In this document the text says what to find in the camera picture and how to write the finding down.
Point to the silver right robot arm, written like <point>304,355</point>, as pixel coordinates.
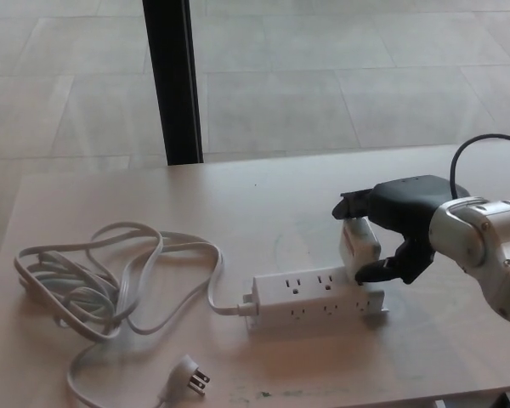
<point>480,238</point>

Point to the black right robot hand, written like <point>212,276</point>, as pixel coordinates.
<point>401,202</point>

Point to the black vertical frame post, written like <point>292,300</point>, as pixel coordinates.
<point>172,85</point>

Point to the white power strip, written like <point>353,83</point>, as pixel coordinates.
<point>310,299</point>

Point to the white charger plug adapter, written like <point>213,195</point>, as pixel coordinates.
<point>357,251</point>

